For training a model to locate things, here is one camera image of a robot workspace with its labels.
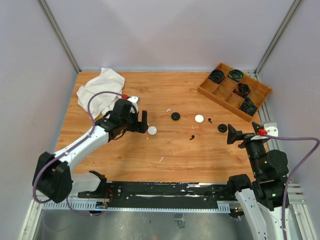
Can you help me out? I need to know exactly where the black round charging case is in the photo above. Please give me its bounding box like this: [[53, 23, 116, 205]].
[[217, 124, 228, 133], [171, 112, 181, 121]]

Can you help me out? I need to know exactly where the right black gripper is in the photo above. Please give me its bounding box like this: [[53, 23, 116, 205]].
[[227, 120, 267, 176]]

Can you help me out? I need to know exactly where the green black rolled item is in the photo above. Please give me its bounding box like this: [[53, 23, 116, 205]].
[[228, 69, 245, 83]]

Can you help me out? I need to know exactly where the white crumpled cloth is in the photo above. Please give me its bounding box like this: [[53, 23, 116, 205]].
[[76, 67, 125, 118]]

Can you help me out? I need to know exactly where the dark red rolled item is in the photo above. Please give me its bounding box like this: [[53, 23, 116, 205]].
[[233, 83, 251, 98]]

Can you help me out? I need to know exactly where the white round charging case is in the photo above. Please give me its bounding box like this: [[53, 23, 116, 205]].
[[147, 126, 158, 136], [194, 114, 205, 124]]

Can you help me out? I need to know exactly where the black rolled item far left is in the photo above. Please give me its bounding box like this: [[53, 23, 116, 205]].
[[208, 69, 225, 84]]

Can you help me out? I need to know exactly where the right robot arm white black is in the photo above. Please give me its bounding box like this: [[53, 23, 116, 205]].
[[226, 122, 291, 240]]

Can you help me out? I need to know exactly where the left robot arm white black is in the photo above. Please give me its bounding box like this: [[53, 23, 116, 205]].
[[32, 96, 148, 203]]

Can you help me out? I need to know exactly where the blue green rolled item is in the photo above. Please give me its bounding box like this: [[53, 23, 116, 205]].
[[239, 97, 258, 116]]

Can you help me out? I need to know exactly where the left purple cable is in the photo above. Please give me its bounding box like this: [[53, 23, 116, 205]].
[[32, 90, 125, 217]]

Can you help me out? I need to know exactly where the grey slotted cable duct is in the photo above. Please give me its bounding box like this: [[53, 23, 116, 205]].
[[42, 200, 231, 214]]

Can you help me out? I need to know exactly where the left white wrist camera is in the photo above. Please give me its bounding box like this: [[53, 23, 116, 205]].
[[122, 94, 140, 110]]

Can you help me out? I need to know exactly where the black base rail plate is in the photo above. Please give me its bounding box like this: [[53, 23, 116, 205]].
[[77, 181, 237, 207]]

